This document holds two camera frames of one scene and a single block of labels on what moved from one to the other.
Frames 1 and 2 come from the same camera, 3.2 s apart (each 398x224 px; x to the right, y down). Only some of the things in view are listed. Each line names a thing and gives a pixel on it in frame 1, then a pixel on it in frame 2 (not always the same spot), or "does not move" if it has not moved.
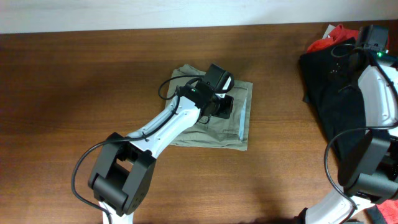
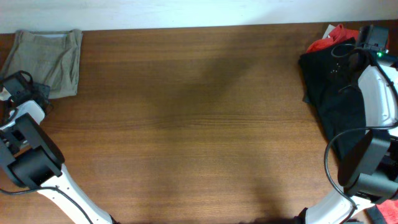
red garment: [339, 34] does not move
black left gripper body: [222, 104] to [37, 90]
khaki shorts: [211, 131] to [52, 58]
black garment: [329, 78] does not move
